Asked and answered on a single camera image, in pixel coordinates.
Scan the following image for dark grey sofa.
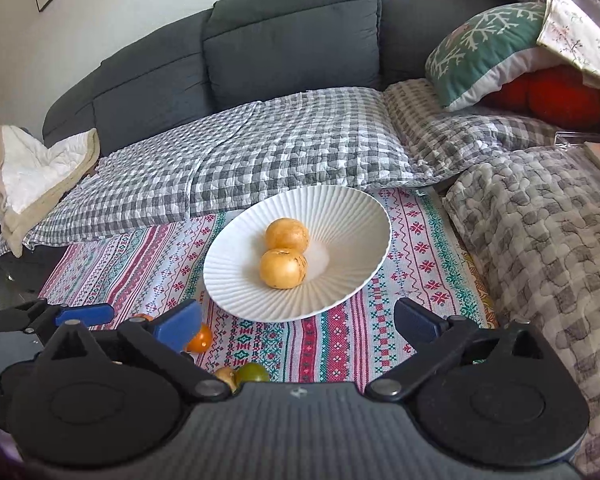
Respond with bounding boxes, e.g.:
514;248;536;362
42;0;513;154

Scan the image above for patterned red green tablecloth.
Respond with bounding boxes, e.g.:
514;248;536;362
41;188;495;386

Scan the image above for beige white blanket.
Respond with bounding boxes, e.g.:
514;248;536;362
0;125;100;258

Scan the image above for green snowflake cushion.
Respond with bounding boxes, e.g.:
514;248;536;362
425;2;562;112

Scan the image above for floral fabric bag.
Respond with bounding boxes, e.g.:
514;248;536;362
536;0;600;89

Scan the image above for large yellow fruit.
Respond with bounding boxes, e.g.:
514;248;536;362
265;218;310;254
259;248;308;289

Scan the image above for grey patterned quilt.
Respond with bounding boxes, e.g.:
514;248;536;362
443;146;600;474

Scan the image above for grey checked sofa cover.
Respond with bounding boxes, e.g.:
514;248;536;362
23;79;556;248

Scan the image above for smooth orange tomato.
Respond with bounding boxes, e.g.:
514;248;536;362
185;323;213;353

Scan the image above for red cushion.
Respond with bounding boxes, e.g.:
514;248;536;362
479;65;600;132

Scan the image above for green tomato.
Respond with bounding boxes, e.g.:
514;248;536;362
235;362;270;386

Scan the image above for large yellow fruit back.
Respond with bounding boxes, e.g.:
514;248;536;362
265;218;310;254

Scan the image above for white ribbed plate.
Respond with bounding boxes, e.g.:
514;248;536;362
204;185;391;323

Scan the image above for large yellow fruit front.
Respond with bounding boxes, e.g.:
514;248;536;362
259;248;308;289

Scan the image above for small tan longan fruit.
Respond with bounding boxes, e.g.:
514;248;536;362
214;366;237;393

